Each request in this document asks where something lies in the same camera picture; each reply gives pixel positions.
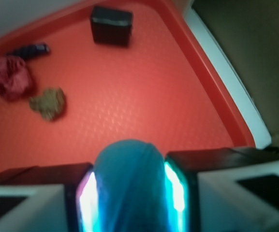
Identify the black rectangular box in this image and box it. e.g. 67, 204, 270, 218
90, 6, 133, 46

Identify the brown cardboard panel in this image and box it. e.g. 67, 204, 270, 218
193, 0, 279, 136

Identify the red crumpled cloth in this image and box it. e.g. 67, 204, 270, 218
0, 56, 33, 101

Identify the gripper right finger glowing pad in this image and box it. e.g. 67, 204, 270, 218
164, 147, 279, 232

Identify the red plastic tray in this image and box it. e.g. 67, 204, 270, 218
0, 0, 255, 172

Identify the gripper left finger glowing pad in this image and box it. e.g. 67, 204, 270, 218
0, 162, 93, 232

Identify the blue textured ball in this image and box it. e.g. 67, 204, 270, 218
94, 140, 169, 232

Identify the brown crumpled lump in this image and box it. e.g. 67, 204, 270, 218
29, 88, 66, 121

